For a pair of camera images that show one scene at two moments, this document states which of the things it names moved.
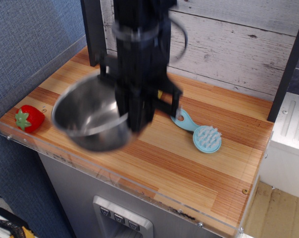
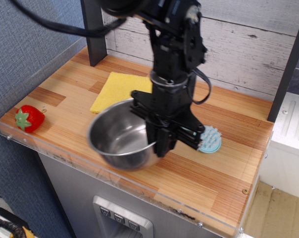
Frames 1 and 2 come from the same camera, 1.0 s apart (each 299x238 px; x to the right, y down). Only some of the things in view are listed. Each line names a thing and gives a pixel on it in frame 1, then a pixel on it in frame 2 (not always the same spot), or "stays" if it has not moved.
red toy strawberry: [28, 119] stays
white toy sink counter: [284, 165] stays
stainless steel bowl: [86, 108] -> [118, 132]
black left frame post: [92, 12] stays
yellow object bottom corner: [28, 233] stays
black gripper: [138, 73] -> [170, 102]
